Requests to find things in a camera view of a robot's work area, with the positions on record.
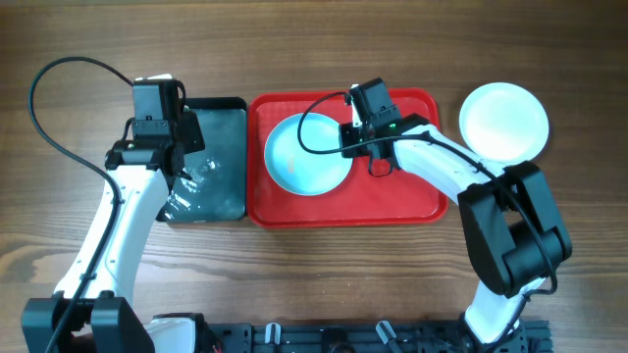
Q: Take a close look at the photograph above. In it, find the pale green plate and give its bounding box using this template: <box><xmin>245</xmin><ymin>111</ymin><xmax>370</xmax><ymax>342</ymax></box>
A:
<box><xmin>264</xmin><ymin>113</ymin><xmax>352</xmax><ymax>196</ymax></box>

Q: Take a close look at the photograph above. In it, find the white plate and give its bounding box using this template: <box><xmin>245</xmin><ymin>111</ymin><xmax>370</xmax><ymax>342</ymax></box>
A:
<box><xmin>459</xmin><ymin>82</ymin><xmax>550</xmax><ymax>165</ymax></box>

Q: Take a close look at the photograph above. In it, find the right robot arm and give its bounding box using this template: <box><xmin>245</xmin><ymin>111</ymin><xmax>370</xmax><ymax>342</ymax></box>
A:
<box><xmin>340</xmin><ymin>78</ymin><xmax>573</xmax><ymax>352</ymax></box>

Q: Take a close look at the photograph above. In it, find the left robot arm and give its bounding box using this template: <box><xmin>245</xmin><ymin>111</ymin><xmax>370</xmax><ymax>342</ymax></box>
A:
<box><xmin>22</xmin><ymin>75</ymin><xmax>205</xmax><ymax>352</ymax></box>

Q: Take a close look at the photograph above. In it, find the black plastic tray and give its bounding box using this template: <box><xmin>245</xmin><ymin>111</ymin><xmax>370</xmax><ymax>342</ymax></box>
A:
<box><xmin>157</xmin><ymin>97</ymin><xmax>247</xmax><ymax>224</ymax></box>

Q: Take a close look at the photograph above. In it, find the red plastic tray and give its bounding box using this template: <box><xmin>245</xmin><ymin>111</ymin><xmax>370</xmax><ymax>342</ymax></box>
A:
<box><xmin>246</xmin><ymin>91</ymin><xmax>448</xmax><ymax>228</ymax></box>

